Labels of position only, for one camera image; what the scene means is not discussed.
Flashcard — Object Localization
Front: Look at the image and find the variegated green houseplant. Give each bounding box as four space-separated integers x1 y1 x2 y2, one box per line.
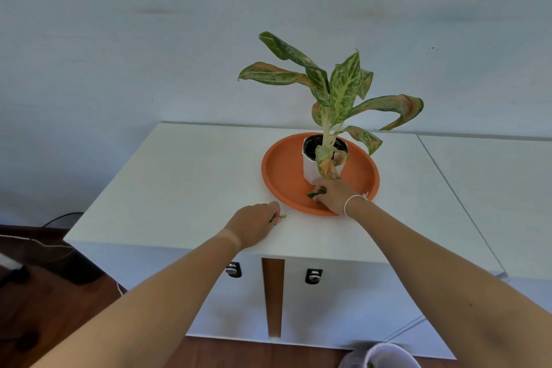
237 31 424 181

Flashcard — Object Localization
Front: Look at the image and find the white thread bracelet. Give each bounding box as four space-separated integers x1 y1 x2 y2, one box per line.
343 193 368 218

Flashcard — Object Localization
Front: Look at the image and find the white side cabinet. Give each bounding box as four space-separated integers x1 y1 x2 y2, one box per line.
388 134 552 360

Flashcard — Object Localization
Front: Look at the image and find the person's right hand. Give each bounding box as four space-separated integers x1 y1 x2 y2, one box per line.
311 178 362 216

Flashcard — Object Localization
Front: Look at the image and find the white bucket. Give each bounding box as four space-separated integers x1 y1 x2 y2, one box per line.
339 342 421 368

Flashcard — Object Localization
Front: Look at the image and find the person's left forearm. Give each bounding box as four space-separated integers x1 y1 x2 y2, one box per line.
26 230 242 368

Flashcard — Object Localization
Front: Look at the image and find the white plant pot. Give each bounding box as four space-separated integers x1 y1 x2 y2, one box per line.
302 135 349 185

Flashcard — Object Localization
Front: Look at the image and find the black cable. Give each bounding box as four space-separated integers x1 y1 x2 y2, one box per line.
41 212 85 229

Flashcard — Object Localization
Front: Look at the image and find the person's left hand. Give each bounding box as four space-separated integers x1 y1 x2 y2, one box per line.
222 201 282 251

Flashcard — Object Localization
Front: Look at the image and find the white cable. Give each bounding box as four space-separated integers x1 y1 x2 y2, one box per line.
0 234 126 296

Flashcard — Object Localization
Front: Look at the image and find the person's right forearm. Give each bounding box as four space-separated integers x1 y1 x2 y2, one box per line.
348 196 552 368

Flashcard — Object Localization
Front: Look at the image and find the orange round tray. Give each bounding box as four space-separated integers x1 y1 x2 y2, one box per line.
261 133 380 217

